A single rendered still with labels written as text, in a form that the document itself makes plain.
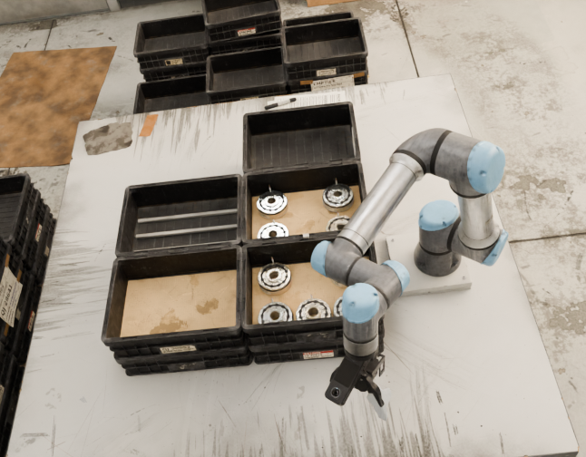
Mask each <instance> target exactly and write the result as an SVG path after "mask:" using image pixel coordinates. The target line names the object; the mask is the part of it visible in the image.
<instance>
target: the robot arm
mask: <svg viewBox="0 0 586 457"><path fill-rule="evenodd" d="M389 164H390V165H389V166H388V167H387V169H386V170H385V172H384V173H383V174H382V176H381V177H380V179H379V180H378V181H377V183H376V184H375V186H374V187H373V188H372V189H371V190H370V192H369V193H368V194H367V196H366V198H365V199H364V200H363V202H362V203H361V204H360V206H359V207H358V208H357V210H356V212H355V213H354V214H353V216H352V217H351V218H350V220H349V221H348V223H347V224H346V225H345V226H344V227H343V229H342V230H341V232H340V233H339V234H338V236H337V237H336V239H335V240H334V241H333V243H332V242H330V241H329V242H328V241H321V242H320V243H319V244H317V246H316V247H315V249H314V251H313V253H312V256H311V267H312V268H313V269H314V270H316V271H317V272H318V273H320V274H321V275H323V276H325V277H329V278H331V279H333V280H335V281H336V282H338V283H340V284H342V285H344V286H346V287H347V289H346V290H345V292H344V294H343V301H342V306H341V309H342V314H343V342H344V349H345V353H346V355H345V357H344V359H343V360H342V362H341V364H340V366H339V367H337V368H336V369H335V371H334V372H333V373H332V374H331V376H330V380H329V385H328V388H327V390H326V391H325V397H326V398H327V399H328V400H329V401H331V402H333V403H334V404H337V405H339V406H343V405H344V404H345V403H346V401H347V398H348V397H349V396H350V394H351V392H352V390H353V388H356V389H357V390H359V391H360V392H366V391H368V395H367V397H366V399H367V400H368V401H369V402H370V403H371V404H372V405H373V406H374V410H375V411H376V413H377V415H378V418H380V419H382V420H384V421H386V420H387V409H386V408H387V405H388V403H389V400H390V398H391V395H392V393H391V390H390V389H389V388H386V389H384V390H382V389H381V388H380V386H379V385H378V384H375V383H374V382H373V380H374V379H375V377H376V375H377V371H378V370H379V377H380V376H381V375H382V373H383V372H384V371H385V360H386V356H385V355H382V354H380V353H379V352H378V348H379V334H378V321H379V319H380V317H381V316H382V315H383V314H384V313H385V312H386V310H387V309H388V308H389V307H390V306H392V305H393V303H394V302H395V301H396V300H397V299H398V298H399V297H400V296H402V294H403V292H404V290H405V289H406V287H407V286H408V285H409V282H410V276H409V273H408V271H407V269H406V268H405V267H404V266H403V265H402V264H401V263H399V262H397V261H395V260H387V261H386V262H384V263H382V264H381V265H378V264H376V263H374V262H372V261H370V260H368V259H365V258H362V257H363V255H364V254H365V253H366V251H367V249H368V248H369V247H370V245H371V244H372V242H373V241H374V239H375V238H376V236H377V235H378V233H379V232H380V231H381V229H382V228H383V226H384V225H385V224H386V223H387V221H388V220H389V218H390V217H391V216H392V214H393V213H394V211H395V210H396V208H397V207H398V205H399V204H400V202H401V201H402V200H403V198H404V197H405V195H406V194H407V192H408V191H409V190H410V189H411V187H412V186H413V185H414V183H415V182H417V181H420V180H421V179H422V178H423V177H424V176H425V174H432V175H435V176H437V177H439V178H442V179H445V180H448V182H449V186H450V188H451V190H452V191H453V193H454V194H456V195H457V198H458V204H459V210H460V213H459V210H458V208H457V207H456V205H455V204H454V203H453V202H451V201H449V200H445V199H438V200H435V201H431V202H429V203H427V204H425V205H424V206H423V207H422V209H421V210H420V213H419V219H418V226H419V241H418V243H417V245H416V247H415V251H414V262H415V265H416V266H417V268H418V269H419V270H420V271H422V272H423V273H425V274H427V275H429V276H433V277H443V276H447V275H450V274H452V273H454V272H455V271H456V269H458V268H459V266H460V264H461V260H462V256H463V257H466V258H470V259H471V260H473V261H476V262H478V263H480V264H481V265H486V266H488V267H491V266H493V265H494V263H495V262H496V261H497V259H498V257H499V256H500V255H501V253H502V251H503V248H504V245H505V243H506V241H507V239H508V236H509V234H508V232H507V231H505V230H504V229H500V227H499V224H498V222H497V220H496V219H495V218H494V217H493V204H492V192H493V191H495V189H496V188H497V187H498V185H499V184H500V182H501V180H502V177H503V173H504V167H505V155H504V152H503V150H502V149H501V148H500V147H499V146H496V145H494V144H492V143H490V142H489V141H481V140H478V139H476V138H472V137H469V136H466V135H463V134H461V133H458V132H455V131H450V130H447V129H444V128H433V129H428V130H425V131H420V132H418V133H417V134H415V135H413V136H412V137H410V138H408V139H407V140H406V141H404V142H403V143H402V144H400V145H399V146H398V147H397V148H396V150H395V151H394V152H393V154H392V155H391V156H390V158H389ZM379 356H381V357H382V358H381V359H380V360H378V359H377V357H379ZM381 364H383V369H382V370H381Z"/></svg>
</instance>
